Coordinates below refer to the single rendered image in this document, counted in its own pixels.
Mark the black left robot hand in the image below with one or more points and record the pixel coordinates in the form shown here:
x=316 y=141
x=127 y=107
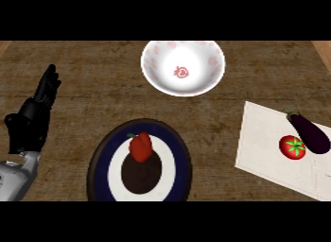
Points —
x=32 y=116

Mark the red pepper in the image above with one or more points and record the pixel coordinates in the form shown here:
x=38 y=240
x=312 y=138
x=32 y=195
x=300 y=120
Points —
x=140 y=146

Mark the dark purple eggplant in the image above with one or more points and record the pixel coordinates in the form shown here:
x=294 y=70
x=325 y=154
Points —
x=312 y=134

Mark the blue and white plate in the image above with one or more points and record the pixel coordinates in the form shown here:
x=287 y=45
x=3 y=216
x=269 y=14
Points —
x=167 y=186

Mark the red tomato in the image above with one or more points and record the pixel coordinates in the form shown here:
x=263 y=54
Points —
x=292 y=147

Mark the white placemat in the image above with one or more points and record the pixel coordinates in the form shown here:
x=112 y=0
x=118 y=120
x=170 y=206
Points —
x=269 y=151

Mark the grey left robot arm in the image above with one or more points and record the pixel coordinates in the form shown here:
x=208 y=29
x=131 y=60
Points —
x=6 y=179

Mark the white bowl with red print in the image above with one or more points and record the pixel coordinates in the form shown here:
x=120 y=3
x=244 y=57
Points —
x=183 y=67

